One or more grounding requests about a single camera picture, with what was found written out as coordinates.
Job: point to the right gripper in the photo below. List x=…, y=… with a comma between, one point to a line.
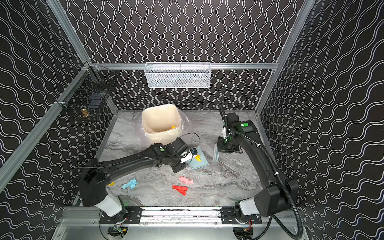
x=225, y=147

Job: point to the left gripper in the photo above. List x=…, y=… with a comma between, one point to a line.
x=179, y=163

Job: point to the teal hand brush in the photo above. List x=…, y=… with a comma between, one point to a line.
x=216, y=153

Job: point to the teal dustpan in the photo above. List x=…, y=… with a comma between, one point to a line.
x=197, y=165

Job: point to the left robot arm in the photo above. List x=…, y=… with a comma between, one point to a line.
x=96, y=175

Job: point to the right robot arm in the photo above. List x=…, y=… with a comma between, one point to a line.
x=279, y=193

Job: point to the pink paper scrap centre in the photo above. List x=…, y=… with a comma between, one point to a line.
x=185, y=180

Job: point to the yellow paper scrap flat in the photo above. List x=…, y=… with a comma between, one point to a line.
x=198, y=158

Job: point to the red paper scrap near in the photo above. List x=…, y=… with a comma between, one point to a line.
x=181, y=189

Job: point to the clear plastic bin liner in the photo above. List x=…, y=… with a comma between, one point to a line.
x=187, y=127

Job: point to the cream plastic waste bin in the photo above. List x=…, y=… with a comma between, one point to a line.
x=157, y=122

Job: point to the blue paper scrap near left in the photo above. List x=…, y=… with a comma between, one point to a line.
x=131, y=184

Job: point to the brass object in basket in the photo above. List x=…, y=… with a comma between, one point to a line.
x=85, y=113

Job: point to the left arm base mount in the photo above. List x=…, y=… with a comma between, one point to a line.
x=126, y=216

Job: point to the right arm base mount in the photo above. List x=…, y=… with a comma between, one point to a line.
x=237, y=216

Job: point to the white wire basket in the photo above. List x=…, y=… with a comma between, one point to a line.
x=176, y=75

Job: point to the black wire basket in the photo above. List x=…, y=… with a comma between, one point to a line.
x=91, y=92

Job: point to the aluminium front rail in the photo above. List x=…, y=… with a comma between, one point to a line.
x=215, y=217

